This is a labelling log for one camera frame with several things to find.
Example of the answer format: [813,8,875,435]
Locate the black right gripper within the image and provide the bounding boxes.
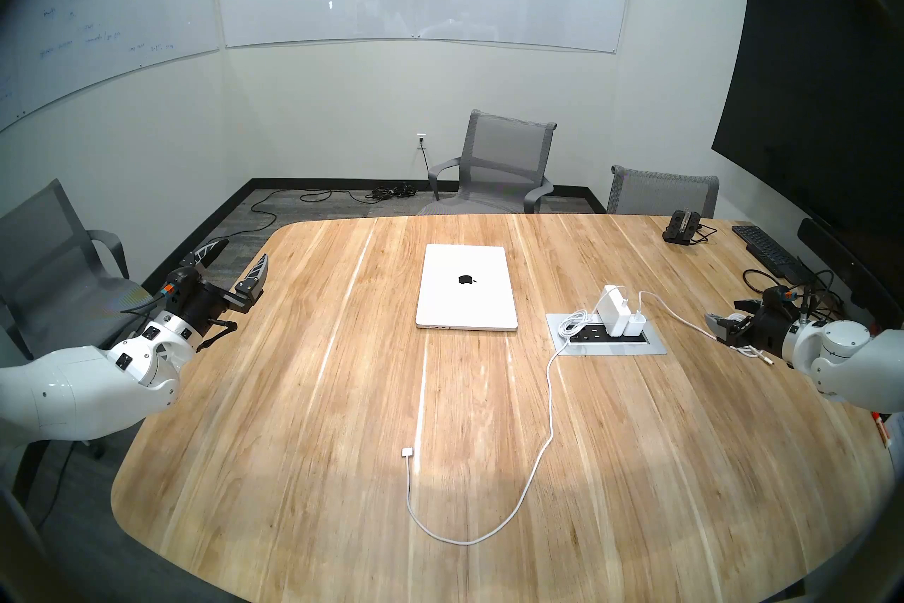
[706,289,803,359]

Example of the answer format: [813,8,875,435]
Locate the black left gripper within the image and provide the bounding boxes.
[161,238,270,354]

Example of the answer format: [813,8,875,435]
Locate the black charging dock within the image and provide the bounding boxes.
[662,208,714,247]

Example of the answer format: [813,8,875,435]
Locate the silver MacBook laptop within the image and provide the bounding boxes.
[415,245,518,332]

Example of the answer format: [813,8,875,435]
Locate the black keyboard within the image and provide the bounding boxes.
[732,224,813,282]

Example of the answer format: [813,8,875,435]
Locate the silver table outlet box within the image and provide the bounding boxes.
[546,312,667,356]

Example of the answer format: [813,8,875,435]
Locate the large white power adapter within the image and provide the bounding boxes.
[593,284,634,335]

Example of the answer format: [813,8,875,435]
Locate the grey mesh office chair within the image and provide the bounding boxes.
[607,165,720,219]

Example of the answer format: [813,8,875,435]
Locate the dark grey office chair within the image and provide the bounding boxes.
[0,178,155,462]

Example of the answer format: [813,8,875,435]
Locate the grey mesh chair with armrests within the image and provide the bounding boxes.
[418,109,557,215]

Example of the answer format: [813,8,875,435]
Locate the white coiled USB cable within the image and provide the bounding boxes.
[638,291,775,367]

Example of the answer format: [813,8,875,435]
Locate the black tangled table cables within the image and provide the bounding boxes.
[742,266,846,321]

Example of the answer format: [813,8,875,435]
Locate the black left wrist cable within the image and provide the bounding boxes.
[117,284,175,321]

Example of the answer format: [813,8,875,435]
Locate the black floor cable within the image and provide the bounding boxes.
[205,146,432,249]

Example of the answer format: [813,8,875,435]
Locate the white MagSafe charging cable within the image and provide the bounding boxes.
[400,306,601,547]

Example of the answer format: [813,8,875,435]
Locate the black wall television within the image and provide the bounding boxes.
[711,0,904,256]

